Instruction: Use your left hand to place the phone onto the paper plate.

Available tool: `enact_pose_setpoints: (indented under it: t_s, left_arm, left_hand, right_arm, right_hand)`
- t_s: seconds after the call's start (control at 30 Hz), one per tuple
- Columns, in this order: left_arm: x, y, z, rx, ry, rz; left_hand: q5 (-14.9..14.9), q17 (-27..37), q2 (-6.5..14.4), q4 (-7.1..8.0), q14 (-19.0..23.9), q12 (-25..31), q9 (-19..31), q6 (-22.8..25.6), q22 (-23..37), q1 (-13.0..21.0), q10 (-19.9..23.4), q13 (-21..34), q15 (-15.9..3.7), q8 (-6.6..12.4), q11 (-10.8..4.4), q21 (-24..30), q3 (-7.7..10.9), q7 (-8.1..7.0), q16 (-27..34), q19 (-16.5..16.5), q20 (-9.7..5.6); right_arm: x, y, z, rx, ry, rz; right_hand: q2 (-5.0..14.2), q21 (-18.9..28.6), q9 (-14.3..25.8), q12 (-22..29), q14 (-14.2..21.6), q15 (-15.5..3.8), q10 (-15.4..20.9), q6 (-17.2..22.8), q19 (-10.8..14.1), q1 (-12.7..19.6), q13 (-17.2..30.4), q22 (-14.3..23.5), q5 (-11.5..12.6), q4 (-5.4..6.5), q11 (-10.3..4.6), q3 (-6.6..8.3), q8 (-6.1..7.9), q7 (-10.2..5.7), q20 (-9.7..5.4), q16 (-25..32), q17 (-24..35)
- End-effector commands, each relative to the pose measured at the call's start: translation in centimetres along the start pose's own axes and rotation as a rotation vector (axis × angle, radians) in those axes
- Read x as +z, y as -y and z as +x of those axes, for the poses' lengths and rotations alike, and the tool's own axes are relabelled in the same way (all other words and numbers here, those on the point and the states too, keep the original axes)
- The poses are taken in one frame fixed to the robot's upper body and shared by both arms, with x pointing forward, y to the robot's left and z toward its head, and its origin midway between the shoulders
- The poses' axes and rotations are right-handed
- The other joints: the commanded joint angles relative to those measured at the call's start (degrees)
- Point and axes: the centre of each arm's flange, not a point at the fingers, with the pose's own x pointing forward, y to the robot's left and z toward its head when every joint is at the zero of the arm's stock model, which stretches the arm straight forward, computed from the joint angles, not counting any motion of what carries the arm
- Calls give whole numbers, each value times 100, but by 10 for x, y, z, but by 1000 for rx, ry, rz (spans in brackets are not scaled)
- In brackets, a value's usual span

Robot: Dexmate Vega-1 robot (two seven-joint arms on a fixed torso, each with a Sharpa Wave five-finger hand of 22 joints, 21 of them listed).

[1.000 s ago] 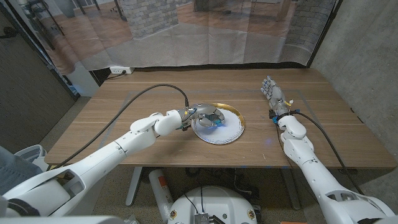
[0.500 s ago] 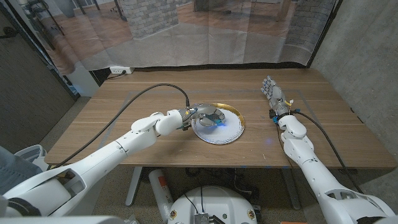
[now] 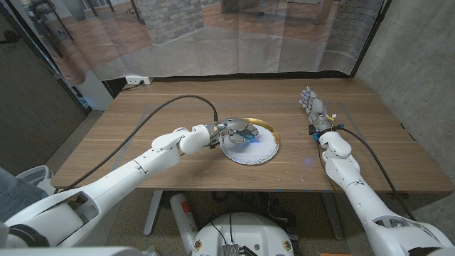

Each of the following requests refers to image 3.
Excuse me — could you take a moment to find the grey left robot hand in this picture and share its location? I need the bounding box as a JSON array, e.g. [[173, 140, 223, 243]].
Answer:
[[208, 117, 259, 146]]

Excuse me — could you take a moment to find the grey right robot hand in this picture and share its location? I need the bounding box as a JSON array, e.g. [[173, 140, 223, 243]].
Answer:
[[299, 85, 337, 134]]

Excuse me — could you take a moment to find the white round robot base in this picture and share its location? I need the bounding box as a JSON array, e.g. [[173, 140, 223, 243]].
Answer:
[[191, 212, 295, 256]]

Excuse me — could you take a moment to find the gold-rimmed white paper plate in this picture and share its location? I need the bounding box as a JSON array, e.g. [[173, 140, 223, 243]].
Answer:
[[218, 117, 281, 166]]

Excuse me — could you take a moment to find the printed room backdrop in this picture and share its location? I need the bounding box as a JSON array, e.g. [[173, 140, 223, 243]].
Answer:
[[6, 0, 387, 86]]

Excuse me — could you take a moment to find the white table leg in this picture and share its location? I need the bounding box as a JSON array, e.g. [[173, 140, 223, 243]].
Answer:
[[321, 191, 345, 241], [143, 190, 164, 237]]

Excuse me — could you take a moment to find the white power strip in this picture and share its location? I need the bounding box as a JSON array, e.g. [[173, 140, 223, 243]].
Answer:
[[124, 75, 154, 85]]

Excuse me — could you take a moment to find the white cylinder with orange label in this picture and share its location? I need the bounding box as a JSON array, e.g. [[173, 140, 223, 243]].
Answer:
[[169, 193, 199, 254]]

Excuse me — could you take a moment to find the white sneaker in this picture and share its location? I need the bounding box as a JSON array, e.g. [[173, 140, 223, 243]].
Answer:
[[17, 165, 54, 195]]

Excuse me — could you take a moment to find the white robot torso edge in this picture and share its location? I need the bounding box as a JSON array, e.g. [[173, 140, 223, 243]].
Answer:
[[0, 246, 159, 256]]

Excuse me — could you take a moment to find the person's leg in jeans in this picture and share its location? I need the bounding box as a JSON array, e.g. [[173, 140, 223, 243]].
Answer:
[[0, 166, 49, 223]]

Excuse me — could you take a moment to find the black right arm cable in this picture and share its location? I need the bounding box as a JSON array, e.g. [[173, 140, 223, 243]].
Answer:
[[337, 124, 417, 222]]

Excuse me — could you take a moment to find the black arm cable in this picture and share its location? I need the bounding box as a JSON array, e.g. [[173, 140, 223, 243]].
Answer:
[[62, 94, 218, 193], [337, 124, 417, 222]]

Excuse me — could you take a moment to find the black backdrop frame pole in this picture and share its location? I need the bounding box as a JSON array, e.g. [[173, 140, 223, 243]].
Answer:
[[350, 0, 394, 78], [0, 0, 92, 115]]

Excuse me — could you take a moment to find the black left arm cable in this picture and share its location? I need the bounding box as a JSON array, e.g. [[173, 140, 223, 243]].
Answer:
[[62, 94, 218, 193]]

